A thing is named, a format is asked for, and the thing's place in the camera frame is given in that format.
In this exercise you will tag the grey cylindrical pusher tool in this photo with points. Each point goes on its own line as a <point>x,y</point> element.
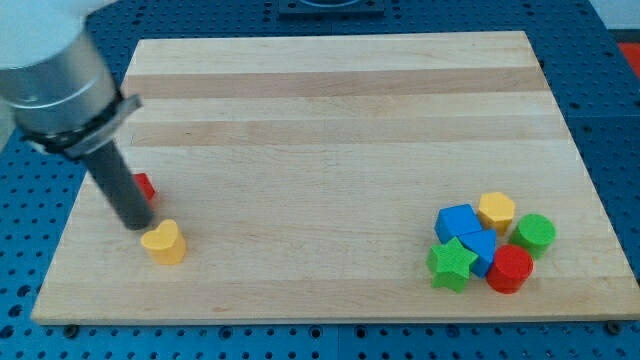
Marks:
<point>112,175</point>

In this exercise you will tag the red star block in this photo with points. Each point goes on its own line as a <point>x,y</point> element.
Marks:
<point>145,185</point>

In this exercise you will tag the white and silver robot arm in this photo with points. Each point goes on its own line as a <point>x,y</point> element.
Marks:
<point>58,90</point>

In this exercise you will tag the wooden board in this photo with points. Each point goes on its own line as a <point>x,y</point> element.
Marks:
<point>306,174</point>

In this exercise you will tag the green star block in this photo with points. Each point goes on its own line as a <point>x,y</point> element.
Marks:
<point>450,265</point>

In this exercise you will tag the yellow heart block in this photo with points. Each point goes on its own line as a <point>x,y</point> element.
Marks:
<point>165,244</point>

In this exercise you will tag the blue cube block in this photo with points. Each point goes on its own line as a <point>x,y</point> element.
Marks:
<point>456,220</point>

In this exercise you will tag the blue triangle block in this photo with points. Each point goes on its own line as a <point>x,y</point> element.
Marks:
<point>483,244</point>

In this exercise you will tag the yellow hexagon block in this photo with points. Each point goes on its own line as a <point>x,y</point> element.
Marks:
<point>496,211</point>

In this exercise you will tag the red cylinder block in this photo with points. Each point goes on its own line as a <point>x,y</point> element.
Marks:
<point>511,267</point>

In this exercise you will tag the green cylinder block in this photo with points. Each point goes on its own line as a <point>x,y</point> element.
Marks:
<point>535,233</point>

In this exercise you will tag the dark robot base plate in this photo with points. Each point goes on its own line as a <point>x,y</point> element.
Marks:
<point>296,8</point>

